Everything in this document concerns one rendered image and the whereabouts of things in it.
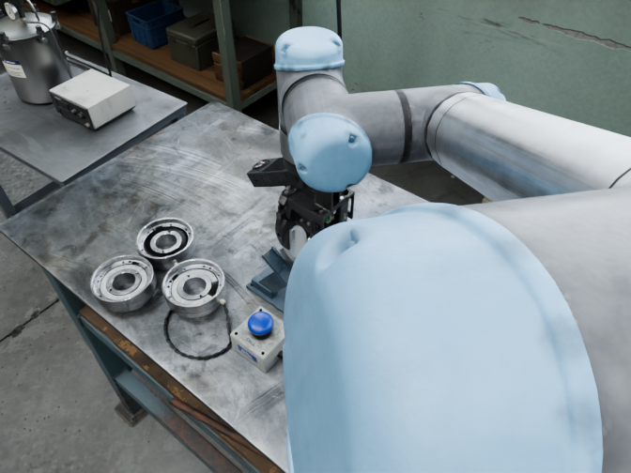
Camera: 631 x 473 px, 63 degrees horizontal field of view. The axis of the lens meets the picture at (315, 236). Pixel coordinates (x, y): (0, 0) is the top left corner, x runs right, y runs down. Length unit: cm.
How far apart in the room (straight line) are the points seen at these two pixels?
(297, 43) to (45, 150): 111
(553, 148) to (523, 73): 186
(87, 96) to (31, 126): 20
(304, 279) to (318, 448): 5
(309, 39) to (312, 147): 15
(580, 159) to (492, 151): 8
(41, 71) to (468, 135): 146
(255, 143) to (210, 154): 11
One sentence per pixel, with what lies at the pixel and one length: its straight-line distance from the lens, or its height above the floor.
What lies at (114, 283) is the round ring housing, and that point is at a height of 82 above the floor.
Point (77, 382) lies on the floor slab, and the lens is 188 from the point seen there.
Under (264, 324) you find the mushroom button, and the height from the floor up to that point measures 87.
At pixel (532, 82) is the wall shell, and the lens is 220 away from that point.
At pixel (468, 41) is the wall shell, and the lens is 225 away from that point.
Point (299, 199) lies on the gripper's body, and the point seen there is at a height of 106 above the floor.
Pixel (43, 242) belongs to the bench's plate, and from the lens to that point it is 112.
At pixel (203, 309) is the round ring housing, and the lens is 87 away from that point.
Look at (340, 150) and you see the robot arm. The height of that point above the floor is 124.
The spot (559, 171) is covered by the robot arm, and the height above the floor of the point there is 133.
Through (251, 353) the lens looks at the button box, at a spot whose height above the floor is 83.
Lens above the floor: 152
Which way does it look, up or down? 46 degrees down
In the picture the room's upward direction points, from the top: straight up
